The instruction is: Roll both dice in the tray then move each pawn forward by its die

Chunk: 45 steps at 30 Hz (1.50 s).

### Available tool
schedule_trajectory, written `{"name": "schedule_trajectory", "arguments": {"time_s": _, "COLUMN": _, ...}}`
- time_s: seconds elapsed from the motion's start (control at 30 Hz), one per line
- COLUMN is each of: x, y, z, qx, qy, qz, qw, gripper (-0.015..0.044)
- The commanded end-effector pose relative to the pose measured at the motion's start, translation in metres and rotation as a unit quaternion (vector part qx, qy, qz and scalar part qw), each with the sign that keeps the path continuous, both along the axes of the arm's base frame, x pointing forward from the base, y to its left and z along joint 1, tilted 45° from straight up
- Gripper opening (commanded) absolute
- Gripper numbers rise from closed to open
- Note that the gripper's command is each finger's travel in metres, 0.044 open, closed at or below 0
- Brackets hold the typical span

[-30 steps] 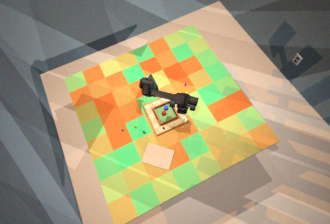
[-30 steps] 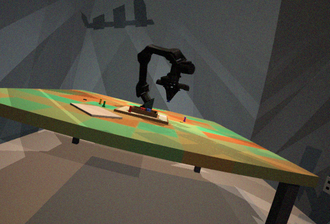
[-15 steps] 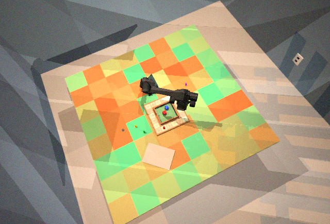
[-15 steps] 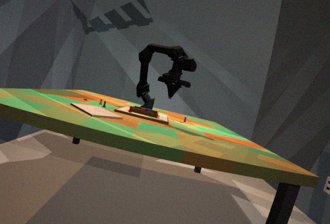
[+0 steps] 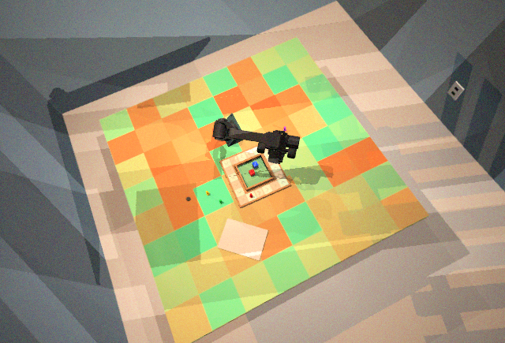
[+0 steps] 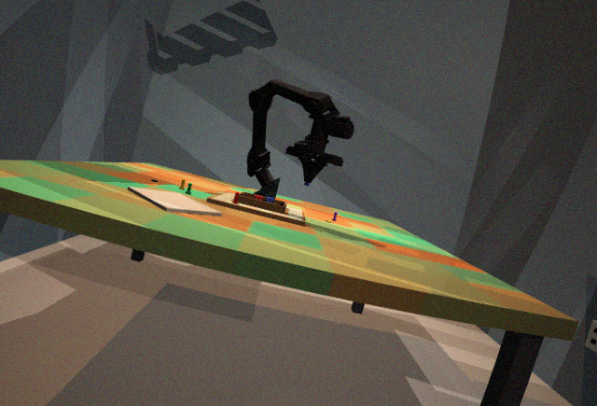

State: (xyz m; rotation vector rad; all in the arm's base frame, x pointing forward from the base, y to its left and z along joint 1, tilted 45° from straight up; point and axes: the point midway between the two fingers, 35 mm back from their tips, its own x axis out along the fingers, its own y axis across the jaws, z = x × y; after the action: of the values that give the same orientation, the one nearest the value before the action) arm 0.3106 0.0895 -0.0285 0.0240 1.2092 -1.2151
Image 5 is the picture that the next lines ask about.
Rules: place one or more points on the white square track with arrows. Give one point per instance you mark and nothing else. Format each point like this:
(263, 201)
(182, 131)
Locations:
(262, 175)

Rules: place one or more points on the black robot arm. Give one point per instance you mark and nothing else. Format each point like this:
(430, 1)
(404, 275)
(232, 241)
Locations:
(276, 139)

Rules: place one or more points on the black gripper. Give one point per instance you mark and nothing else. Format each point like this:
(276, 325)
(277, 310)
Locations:
(291, 151)

